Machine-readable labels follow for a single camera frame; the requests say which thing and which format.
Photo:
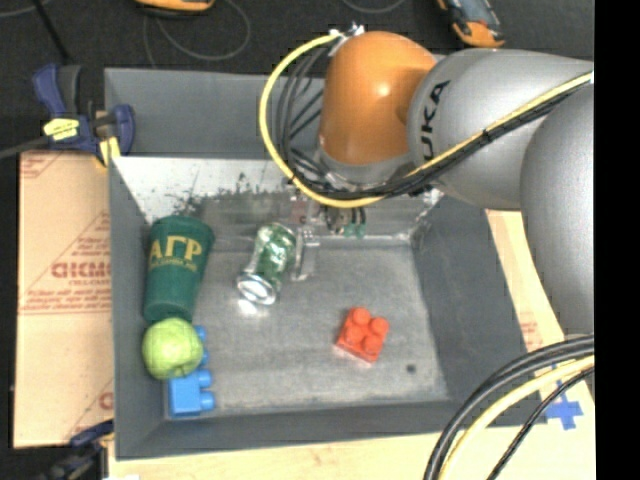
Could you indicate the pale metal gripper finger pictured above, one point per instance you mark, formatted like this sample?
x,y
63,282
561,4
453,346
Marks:
x,y
309,255

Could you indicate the grey metal bin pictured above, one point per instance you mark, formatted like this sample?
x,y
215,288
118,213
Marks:
x,y
320,348

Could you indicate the red toy brick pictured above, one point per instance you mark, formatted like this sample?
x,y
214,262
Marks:
x,y
361,335

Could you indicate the green cup with yellow letters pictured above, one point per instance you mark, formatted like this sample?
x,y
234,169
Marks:
x,y
176,268

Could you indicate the green apple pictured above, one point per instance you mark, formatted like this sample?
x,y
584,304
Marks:
x,y
171,348

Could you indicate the blue toy brick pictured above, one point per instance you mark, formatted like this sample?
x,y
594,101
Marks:
x,y
187,395

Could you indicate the brown cardboard board, red print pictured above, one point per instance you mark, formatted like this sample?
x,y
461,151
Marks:
x,y
60,348

